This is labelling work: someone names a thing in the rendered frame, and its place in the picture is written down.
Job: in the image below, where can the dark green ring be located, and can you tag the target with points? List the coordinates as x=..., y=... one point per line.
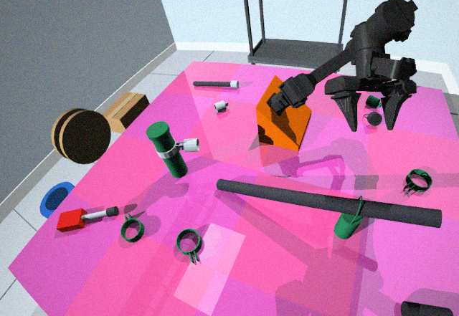
x=193, y=251
x=126, y=224
x=415, y=187

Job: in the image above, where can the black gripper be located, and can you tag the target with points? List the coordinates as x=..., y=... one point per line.
x=344, y=89

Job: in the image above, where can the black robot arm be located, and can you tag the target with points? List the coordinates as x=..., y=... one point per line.
x=392, y=20

